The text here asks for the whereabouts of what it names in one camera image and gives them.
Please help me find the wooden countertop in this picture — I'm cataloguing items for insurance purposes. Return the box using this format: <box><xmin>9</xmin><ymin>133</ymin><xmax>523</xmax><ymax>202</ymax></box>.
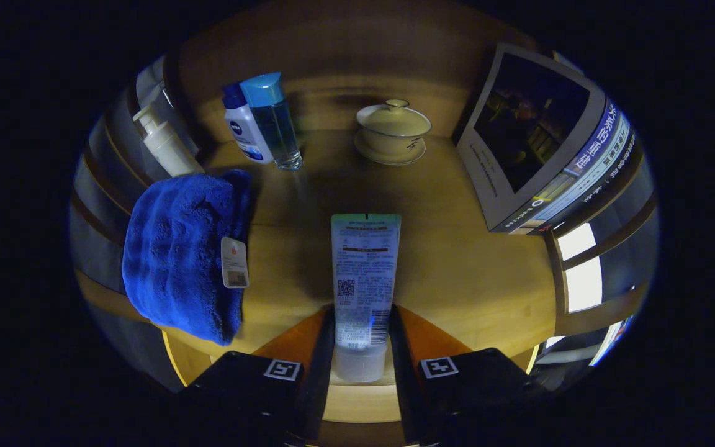
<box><xmin>75</xmin><ymin>127</ymin><xmax>557</xmax><ymax>423</ymax></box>

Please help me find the white cosmetic tube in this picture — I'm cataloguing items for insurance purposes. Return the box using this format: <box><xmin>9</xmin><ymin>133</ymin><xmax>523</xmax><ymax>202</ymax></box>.
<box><xmin>331</xmin><ymin>214</ymin><xmax>402</xmax><ymax>383</ymax></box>

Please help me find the black backdrop cloth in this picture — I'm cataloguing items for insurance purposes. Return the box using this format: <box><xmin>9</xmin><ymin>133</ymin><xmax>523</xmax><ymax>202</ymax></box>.
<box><xmin>69</xmin><ymin>53</ymin><xmax>200</xmax><ymax>386</ymax></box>

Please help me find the white bottle with blue cap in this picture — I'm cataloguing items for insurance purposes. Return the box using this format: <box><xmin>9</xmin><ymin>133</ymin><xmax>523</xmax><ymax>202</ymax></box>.
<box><xmin>222</xmin><ymin>83</ymin><xmax>274</xmax><ymax>165</ymax></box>

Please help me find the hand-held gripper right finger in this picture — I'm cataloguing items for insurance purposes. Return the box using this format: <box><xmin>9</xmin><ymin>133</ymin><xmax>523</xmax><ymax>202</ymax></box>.
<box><xmin>389</xmin><ymin>304</ymin><xmax>544</xmax><ymax>447</ymax></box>

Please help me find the book with white spine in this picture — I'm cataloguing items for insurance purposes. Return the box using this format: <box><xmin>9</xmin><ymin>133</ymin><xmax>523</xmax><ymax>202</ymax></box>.
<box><xmin>519</xmin><ymin>115</ymin><xmax>636</xmax><ymax>232</ymax></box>

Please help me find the white side table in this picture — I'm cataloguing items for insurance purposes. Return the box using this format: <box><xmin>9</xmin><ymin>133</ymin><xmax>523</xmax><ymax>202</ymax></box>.
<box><xmin>556</xmin><ymin>222</ymin><xmax>603</xmax><ymax>314</ymax></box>

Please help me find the clear bottle with blue cap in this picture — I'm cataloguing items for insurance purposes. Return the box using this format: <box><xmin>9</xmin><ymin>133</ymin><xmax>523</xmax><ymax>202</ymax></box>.
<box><xmin>240</xmin><ymin>72</ymin><xmax>303</xmax><ymax>171</ymax></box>

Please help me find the book with black spine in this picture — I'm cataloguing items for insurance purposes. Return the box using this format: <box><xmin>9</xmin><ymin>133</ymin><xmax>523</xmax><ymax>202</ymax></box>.
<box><xmin>528</xmin><ymin>133</ymin><xmax>644</xmax><ymax>235</ymax></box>

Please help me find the grey book with blue spine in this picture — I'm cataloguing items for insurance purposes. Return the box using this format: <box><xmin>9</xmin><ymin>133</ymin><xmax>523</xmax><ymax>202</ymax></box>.
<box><xmin>455</xmin><ymin>42</ymin><xmax>628</xmax><ymax>233</ymax></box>

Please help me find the beige lidded teacup with saucer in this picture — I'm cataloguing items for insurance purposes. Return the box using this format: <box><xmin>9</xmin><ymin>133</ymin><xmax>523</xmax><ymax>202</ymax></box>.
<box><xmin>354</xmin><ymin>99</ymin><xmax>433</xmax><ymax>166</ymax></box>

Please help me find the blue towel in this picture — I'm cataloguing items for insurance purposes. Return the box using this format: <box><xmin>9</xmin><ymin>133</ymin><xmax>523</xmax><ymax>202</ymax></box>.
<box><xmin>122</xmin><ymin>169</ymin><xmax>254</xmax><ymax>346</ymax></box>

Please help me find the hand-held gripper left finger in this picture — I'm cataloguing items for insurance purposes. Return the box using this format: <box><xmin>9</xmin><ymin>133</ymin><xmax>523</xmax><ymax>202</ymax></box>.
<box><xmin>174</xmin><ymin>304</ymin><xmax>336</xmax><ymax>447</ymax></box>

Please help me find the wooden cabinet frame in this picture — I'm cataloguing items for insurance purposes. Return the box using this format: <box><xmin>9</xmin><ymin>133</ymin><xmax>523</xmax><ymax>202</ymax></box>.
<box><xmin>69</xmin><ymin>0</ymin><xmax>661</xmax><ymax>423</ymax></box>

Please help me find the white pump bottle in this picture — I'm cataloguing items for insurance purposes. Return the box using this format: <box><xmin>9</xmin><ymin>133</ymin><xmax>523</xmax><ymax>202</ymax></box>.
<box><xmin>132</xmin><ymin>103</ymin><xmax>204</xmax><ymax>178</ymax></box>

